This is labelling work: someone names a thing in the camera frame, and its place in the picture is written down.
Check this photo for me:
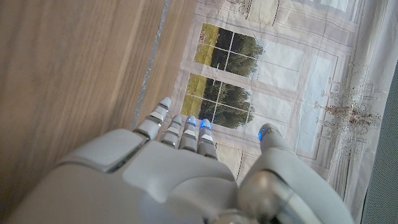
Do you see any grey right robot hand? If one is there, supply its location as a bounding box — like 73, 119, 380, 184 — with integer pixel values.
6, 96, 355, 224

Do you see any printed window backdrop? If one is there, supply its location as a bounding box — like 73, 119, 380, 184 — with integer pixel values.
169, 0, 398, 224

